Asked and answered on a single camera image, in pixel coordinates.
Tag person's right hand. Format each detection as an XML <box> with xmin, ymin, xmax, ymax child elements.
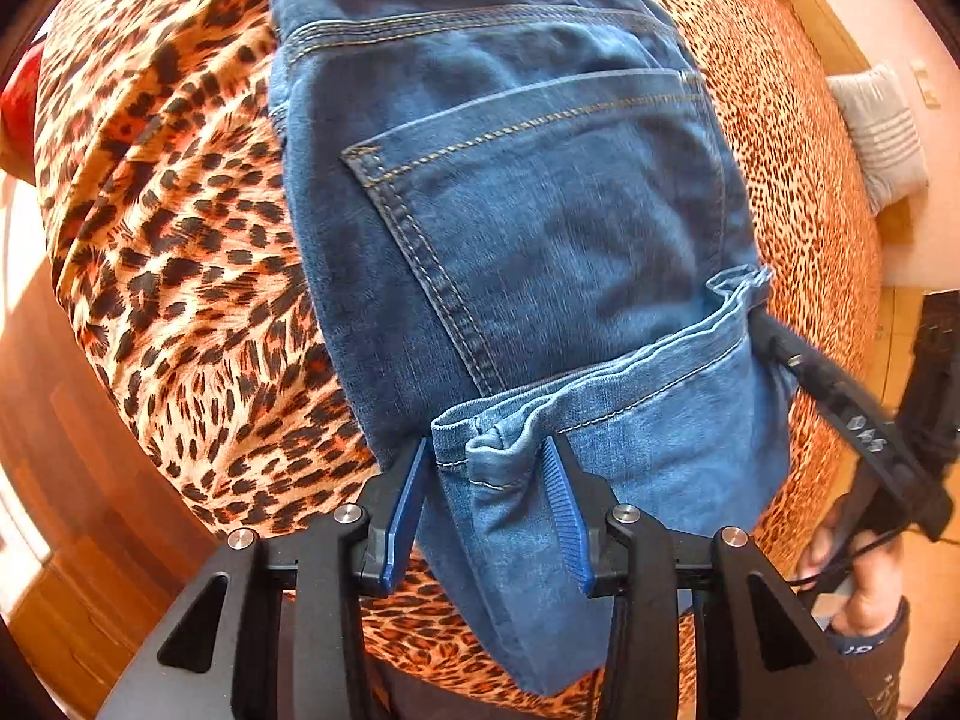
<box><xmin>795</xmin><ymin>499</ymin><xmax>905</xmax><ymax>635</ymax></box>

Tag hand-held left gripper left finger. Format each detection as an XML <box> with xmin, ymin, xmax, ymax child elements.
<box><xmin>97</xmin><ymin>437</ymin><xmax>430</xmax><ymax>720</ymax></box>

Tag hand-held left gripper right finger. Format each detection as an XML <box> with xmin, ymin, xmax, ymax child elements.
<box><xmin>544</xmin><ymin>435</ymin><xmax>878</xmax><ymax>720</ymax></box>

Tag wall switch plate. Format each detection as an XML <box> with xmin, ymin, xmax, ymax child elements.
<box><xmin>911</xmin><ymin>60</ymin><xmax>942</xmax><ymax>110</ymax></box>

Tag grey striped pillow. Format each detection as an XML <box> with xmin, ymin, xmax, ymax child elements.
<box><xmin>829</xmin><ymin>64</ymin><xmax>931</xmax><ymax>215</ymax></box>

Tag light wood headboard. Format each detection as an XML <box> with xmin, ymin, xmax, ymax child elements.
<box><xmin>784</xmin><ymin>0</ymin><xmax>916</xmax><ymax>245</ymax></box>

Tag person's right forearm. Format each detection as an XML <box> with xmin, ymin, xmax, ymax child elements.
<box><xmin>825</xmin><ymin>598</ymin><xmax>912</xmax><ymax>720</ymax></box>

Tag red cloth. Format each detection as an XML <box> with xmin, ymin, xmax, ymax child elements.
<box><xmin>0</xmin><ymin>45</ymin><xmax>42</xmax><ymax>185</ymax></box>

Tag blue denim pants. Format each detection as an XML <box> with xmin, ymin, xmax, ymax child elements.
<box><xmin>266</xmin><ymin>0</ymin><xmax>800</xmax><ymax>697</ymax></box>

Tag leopard print bed sheet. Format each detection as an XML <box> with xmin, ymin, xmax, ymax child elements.
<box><xmin>34</xmin><ymin>0</ymin><xmax>886</xmax><ymax>720</ymax></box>

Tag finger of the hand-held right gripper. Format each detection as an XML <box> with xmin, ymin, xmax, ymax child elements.
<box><xmin>750</xmin><ymin>311</ymin><xmax>826</xmax><ymax>395</ymax></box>

